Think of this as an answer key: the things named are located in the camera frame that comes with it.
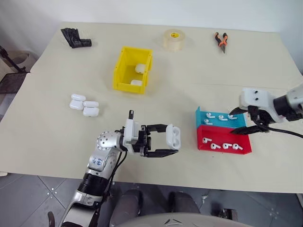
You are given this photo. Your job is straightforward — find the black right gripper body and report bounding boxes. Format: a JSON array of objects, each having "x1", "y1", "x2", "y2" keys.
[{"x1": 247, "y1": 105, "x2": 276, "y2": 129}]

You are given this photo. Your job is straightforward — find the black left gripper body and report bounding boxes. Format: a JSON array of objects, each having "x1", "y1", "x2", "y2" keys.
[{"x1": 138, "y1": 124, "x2": 154, "y2": 157}]

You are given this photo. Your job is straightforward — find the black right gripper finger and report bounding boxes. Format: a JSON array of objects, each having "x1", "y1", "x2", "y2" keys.
[
  {"x1": 228, "y1": 106, "x2": 250, "y2": 117},
  {"x1": 231, "y1": 124, "x2": 267, "y2": 136}
]

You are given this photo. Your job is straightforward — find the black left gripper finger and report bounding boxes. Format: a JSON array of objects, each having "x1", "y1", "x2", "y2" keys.
[
  {"x1": 146, "y1": 148, "x2": 180, "y2": 159},
  {"x1": 145, "y1": 123, "x2": 172, "y2": 134}
]

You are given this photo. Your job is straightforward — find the yellow plastic bin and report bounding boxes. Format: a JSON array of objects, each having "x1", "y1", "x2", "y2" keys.
[{"x1": 111, "y1": 45, "x2": 154, "y2": 95}]

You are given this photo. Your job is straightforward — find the red plastic tray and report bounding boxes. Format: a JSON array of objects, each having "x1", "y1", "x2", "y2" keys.
[{"x1": 196, "y1": 124, "x2": 252, "y2": 157}]

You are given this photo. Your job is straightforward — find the blue plastic tray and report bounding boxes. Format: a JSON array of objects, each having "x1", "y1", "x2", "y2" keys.
[{"x1": 195, "y1": 106, "x2": 248, "y2": 130}]

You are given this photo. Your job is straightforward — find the orange black pliers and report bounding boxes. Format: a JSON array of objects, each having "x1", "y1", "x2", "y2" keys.
[{"x1": 214, "y1": 31, "x2": 229, "y2": 54}]

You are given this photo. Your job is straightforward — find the grey robot torso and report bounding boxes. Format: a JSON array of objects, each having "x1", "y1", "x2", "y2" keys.
[{"x1": 113, "y1": 212, "x2": 252, "y2": 227}]

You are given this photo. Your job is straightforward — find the black wheeled base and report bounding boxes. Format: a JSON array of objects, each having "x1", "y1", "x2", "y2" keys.
[{"x1": 218, "y1": 208, "x2": 239, "y2": 221}]

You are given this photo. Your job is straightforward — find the clear tape roll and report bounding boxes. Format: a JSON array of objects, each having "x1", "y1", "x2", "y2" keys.
[{"x1": 162, "y1": 28, "x2": 187, "y2": 52}]

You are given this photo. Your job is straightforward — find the black plastic bag roll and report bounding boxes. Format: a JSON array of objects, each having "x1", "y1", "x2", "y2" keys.
[{"x1": 60, "y1": 27, "x2": 93, "y2": 50}]

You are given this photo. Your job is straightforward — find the black mesh basket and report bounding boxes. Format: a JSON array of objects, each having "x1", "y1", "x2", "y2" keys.
[{"x1": 0, "y1": 71, "x2": 27, "y2": 96}]

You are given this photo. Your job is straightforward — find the black metal stand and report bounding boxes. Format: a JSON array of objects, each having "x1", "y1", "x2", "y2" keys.
[{"x1": 0, "y1": 45, "x2": 32, "y2": 74}]

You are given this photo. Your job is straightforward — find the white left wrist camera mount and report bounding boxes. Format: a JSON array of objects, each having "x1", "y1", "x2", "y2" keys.
[{"x1": 122, "y1": 110, "x2": 141, "y2": 152}]

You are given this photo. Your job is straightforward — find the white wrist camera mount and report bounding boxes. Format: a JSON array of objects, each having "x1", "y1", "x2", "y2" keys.
[
  {"x1": 240, "y1": 87, "x2": 285, "y2": 123},
  {"x1": 122, "y1": 110, "x2": 141, "y2": 152}
]

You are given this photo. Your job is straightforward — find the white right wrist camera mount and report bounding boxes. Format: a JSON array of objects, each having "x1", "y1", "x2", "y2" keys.
[{"x1": 240, "y1": 87, "x2": 285, "y2": 123}]

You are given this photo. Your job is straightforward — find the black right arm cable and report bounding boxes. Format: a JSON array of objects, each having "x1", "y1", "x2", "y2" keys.
[{"x1": 266, "y1": 126, "x2": 303, "y2": 139}]

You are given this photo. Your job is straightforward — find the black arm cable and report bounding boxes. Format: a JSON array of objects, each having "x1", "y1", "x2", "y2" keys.
[
  {"x1": 266, "y1": 126, "x2": 303, "y2": 139},
  {"x1": 103, "y1": 151, "x2": 129, "y2": 197}
]

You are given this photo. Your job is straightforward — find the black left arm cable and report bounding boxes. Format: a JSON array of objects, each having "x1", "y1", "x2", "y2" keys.
[{"x1": 103, "y1": 151, "x2": 129, "y2": 197}]

